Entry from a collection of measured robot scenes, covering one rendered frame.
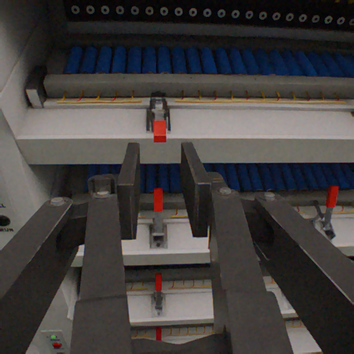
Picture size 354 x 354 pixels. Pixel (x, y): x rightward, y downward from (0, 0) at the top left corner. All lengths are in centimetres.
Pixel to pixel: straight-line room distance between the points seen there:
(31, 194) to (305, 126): 35
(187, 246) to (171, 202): 7
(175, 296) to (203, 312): 6
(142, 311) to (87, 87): 42
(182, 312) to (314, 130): 41
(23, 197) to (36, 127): 10
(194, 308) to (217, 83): 43
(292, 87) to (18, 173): 36
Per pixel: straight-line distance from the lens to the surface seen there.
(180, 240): 47
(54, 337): 68
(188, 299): 63
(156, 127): 28
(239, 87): 39
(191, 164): 16
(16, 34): 40
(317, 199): 54
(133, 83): 37
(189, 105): 37
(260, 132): 36
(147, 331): 80
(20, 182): 40
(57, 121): 37
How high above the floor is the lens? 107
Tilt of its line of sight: 35 degrees down
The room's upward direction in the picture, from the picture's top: 3 degrees clockwise
